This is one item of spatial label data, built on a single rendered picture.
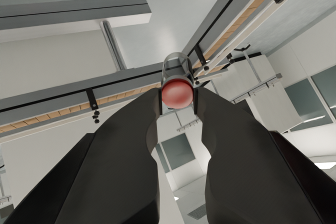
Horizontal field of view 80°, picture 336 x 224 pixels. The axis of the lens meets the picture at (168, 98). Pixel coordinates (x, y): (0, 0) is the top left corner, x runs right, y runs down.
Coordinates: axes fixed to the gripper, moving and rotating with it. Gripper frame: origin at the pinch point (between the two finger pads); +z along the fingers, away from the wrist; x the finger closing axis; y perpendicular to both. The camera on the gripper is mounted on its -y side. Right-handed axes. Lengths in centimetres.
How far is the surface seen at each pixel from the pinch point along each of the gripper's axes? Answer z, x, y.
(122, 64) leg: 76, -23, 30
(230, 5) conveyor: 57, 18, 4
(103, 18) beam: 90, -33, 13
